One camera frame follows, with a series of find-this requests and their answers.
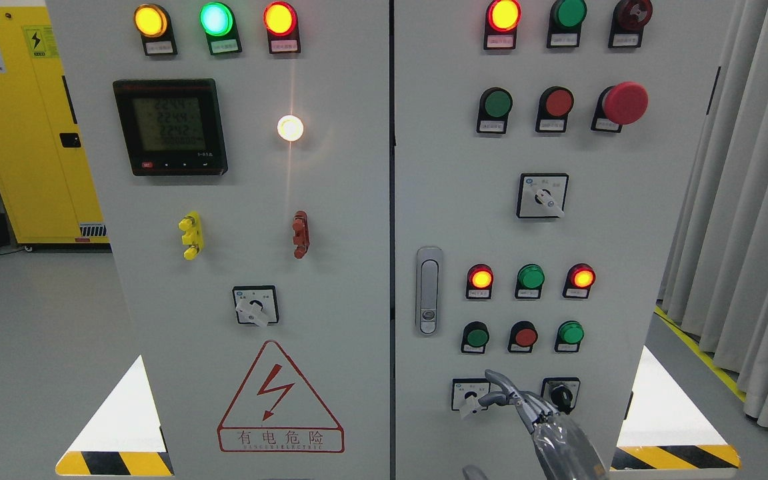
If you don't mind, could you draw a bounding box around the silver robotic hand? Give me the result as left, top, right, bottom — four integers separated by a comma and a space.
477, 369, 610, 479

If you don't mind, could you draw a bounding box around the green push button lower right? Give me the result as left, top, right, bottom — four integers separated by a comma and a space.
554, 320, 585, 353

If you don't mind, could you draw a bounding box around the red push button lower middle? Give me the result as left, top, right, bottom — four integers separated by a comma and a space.
508, 320, 539, 353

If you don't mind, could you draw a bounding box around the green push button lower left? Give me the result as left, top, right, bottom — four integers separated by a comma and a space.
460, 321, 489, 353

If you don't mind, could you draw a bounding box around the red push button upper row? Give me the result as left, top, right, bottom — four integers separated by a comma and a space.
535, 86, 574, 133

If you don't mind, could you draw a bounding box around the green push button upper row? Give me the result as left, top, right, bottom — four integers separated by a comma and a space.
475, 86, 513, 135

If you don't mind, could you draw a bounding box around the red mushroom emergency stop button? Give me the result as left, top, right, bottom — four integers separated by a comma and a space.
591, 81, 649, 133

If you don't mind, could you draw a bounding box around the red indicator lamp middle right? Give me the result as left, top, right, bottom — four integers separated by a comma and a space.
563, 263, 595, 299

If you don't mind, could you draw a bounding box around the red indicator lamp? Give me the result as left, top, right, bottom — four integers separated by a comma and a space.
465, 264, 494, 300
563, 263, 595, 299
264, 1, 301, 55

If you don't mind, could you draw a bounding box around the green indicator lamp middle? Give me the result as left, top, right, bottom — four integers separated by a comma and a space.
514, 263, 546, 300

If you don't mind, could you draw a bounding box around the green indicator lamp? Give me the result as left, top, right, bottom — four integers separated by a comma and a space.
199, 2, 243, 55
514, 263, 546, 300

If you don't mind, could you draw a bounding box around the red indicator lamp middle left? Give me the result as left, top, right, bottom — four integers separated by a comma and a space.
465, 264, 494, 300

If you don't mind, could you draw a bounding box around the grey curtain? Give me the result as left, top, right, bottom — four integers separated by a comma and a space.
661, 1, 768, 428

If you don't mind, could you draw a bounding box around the red electric hazard warning sticker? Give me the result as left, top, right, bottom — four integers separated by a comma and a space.
217, 340, 345, 453

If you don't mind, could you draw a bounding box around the grey electrical control cabinet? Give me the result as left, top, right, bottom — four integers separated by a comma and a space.
45, 0, 742, 480

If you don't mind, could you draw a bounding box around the red terminal connector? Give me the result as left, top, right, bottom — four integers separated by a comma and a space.
291, 210, 310, 259

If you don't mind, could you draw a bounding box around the white lit indicator lamp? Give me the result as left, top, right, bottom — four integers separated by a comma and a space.
276, 115, 305, 143

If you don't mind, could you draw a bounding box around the yellow terminal connector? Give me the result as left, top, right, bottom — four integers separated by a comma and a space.
177, 211, 204, 261

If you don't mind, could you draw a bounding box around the green lamp top right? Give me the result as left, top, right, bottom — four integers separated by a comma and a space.
546, 0, 587, 49

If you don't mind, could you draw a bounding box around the red lit lamp top right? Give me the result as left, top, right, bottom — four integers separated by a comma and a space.
483, 0, 522, 51

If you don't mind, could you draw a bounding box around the dark red buzzer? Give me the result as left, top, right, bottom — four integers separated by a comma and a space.
607, 0, 653, 49

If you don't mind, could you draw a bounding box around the black digital power meter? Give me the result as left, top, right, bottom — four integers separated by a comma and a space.
113, 78, 228, 176

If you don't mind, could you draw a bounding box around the red indicator lamp top left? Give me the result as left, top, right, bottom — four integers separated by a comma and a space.
264, 1, 301, 55

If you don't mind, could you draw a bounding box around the green indicator lamp top left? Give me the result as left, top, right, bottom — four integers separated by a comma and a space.
199, 2, 243, 55

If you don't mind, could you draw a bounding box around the yellow indicator lamp top left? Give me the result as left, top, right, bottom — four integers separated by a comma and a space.
133, 3, 177, 57

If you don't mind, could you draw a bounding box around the yellow safety storage cabinet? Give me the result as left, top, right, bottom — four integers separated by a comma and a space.
0, 5, 109, 245

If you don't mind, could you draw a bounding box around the black key selector switch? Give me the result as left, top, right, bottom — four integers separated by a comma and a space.
541, 377, 580, 414

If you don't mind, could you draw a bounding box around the lower white rotary selector switch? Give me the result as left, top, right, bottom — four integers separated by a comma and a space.
451, 379, 491, 419

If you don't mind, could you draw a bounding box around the silver cabinet door handle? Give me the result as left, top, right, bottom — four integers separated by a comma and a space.
415, 246, 444, 335

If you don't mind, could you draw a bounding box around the upper right rotary selector switch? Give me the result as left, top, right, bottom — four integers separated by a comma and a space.
515, 173, 569, 219

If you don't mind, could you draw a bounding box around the left door rotary selector switch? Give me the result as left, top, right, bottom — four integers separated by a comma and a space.
231, 285, 280, 326

